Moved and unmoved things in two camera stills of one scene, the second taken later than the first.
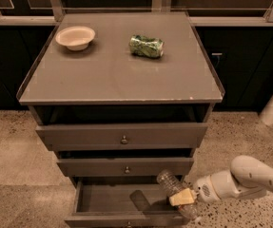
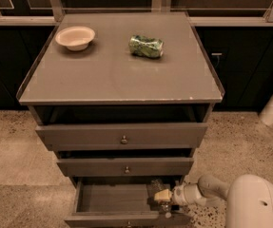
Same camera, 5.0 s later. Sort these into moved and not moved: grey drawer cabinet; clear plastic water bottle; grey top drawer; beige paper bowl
Moved: clear plastic water bottle
Not moved: grey drawer cabinet; grey top drawer; beige paper bowl
